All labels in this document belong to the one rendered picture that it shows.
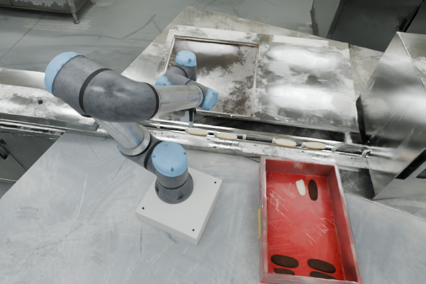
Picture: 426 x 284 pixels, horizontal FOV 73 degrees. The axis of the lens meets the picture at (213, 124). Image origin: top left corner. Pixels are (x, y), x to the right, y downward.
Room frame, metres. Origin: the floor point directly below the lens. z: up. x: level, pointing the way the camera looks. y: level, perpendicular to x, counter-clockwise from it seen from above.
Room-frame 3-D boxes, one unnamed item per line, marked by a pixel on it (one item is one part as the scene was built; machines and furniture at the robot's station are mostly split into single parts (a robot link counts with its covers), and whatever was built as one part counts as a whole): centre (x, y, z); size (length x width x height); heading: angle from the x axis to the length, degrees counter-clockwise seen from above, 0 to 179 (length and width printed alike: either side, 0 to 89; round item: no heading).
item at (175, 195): (0.54, 0.14, 0.95); 0.15 x 0.15 x 0.10
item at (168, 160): (0.54, 0.15, 1.07); 0.13 x 0.12 x 0.14; 60
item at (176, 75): (0.77, 0.15, 1.24); 0.11 x 0.11 x 0.08; 60
